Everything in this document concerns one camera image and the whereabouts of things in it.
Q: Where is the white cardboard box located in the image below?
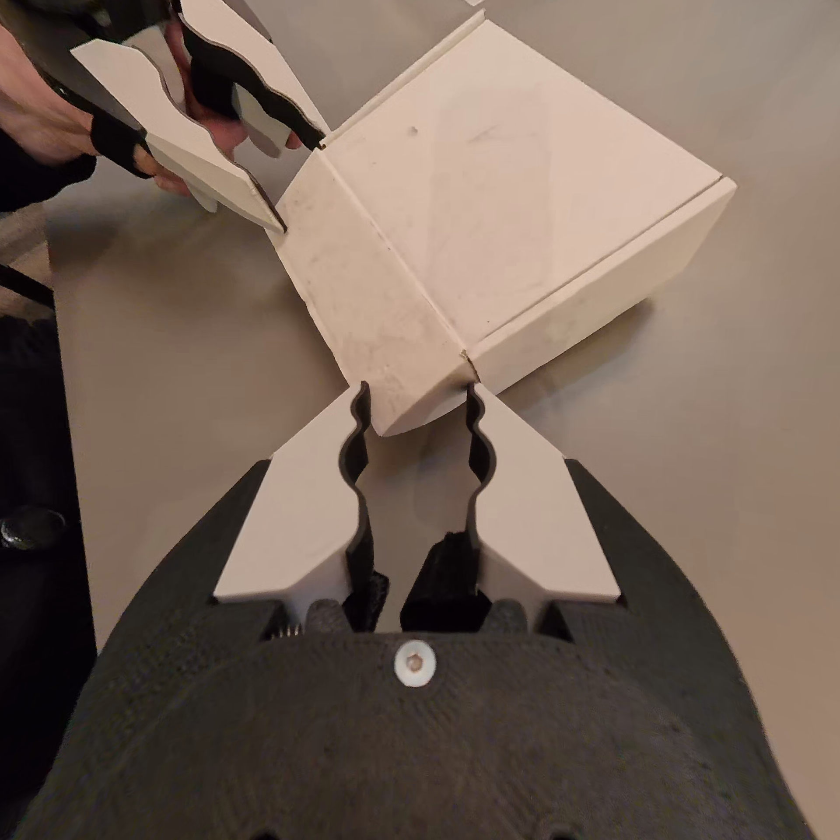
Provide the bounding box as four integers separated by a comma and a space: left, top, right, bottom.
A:
269, 10, 737, 438

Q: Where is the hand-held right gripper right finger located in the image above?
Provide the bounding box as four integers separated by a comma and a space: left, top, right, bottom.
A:
466, 384, 621, 626

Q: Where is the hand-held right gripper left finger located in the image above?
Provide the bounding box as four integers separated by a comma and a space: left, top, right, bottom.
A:
213, 382, 374, 619

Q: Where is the black strap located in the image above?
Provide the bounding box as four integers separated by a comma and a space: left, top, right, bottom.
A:
0, 262, 55, 309

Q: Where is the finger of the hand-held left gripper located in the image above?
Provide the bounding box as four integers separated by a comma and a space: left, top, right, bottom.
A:
70, 39, 288, 234
176, 0, 332, 151

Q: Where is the person's dark clothing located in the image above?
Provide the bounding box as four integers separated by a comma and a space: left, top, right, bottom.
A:
0, 314, 99, 775

